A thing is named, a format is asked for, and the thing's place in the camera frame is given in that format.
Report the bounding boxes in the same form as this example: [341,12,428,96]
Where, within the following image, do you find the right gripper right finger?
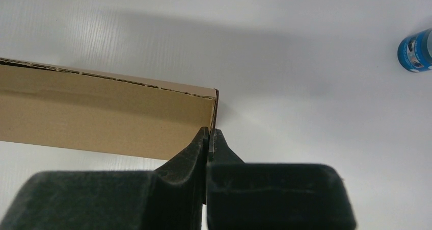
[206,129,357,229]

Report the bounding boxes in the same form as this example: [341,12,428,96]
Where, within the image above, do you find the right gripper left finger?
[1,127,209,229]

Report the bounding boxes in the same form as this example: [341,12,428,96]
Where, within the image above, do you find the brown cardboard box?
[1,58,219,160]

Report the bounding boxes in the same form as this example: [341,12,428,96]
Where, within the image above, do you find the blue white lidded jar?
[397,28,431,73]

